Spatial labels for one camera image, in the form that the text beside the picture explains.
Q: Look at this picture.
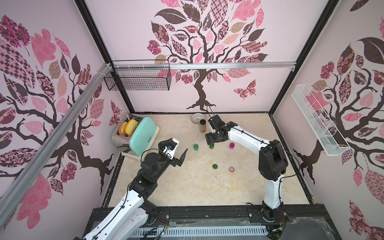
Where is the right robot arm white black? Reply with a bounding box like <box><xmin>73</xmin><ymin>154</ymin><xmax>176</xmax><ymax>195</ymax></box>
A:
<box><xmin>206</xmin><ymin>115</ymin><xmax>289</xmax><ymax>223</ymax></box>

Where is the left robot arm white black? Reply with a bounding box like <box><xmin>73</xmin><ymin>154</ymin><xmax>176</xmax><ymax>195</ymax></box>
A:
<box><xmin>82</xmin><ymin>138</ymin><xmax>187</xmax><ymax>240</ymax></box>

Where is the spice jar with black cap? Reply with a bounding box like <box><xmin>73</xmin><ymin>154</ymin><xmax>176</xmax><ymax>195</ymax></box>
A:
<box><xmin>200</xmin><ymin>119</ymin><xmax>207</xmax><ymax>133</ymax></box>

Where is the black white patterned bowl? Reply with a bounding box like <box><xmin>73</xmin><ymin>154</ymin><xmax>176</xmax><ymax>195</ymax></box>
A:
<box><xmin>191</xmin><ymin>113</ymin><xmax>206</xmax><ymax>125</ymax></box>

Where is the mint green toaster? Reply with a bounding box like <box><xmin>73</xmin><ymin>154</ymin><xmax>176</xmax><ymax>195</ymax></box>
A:
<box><xmin>122</xmin><ymin>114</ymin><xmax>160</xmax><ymax>159</ymax></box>

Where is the black wire wall basket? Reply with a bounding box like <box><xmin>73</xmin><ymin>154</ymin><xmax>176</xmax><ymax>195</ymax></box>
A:
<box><xmin>104</xmin><ymin>59</ymin><xmax>172</xmax><ymax>91</ymax></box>

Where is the white slotted cable duct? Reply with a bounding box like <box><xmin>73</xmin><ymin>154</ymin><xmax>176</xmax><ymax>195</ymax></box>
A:
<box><xmin>129</xmin><ymin>226</ymin><xmax>268</xmax><ymax>240</ymax></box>

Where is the white wire wall shelf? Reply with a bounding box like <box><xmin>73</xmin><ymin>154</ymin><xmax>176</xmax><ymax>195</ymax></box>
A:
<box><xmin>292</xmin><ymin>84</ymin><xmax>352</xmax><ymax>157</ymax></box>

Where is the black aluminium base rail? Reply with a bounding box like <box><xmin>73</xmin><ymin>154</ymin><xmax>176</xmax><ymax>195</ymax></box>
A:
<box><xmin>89</xmin><ymin>203</ymin><xmax>331</xmax><ymax>229</ymax></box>

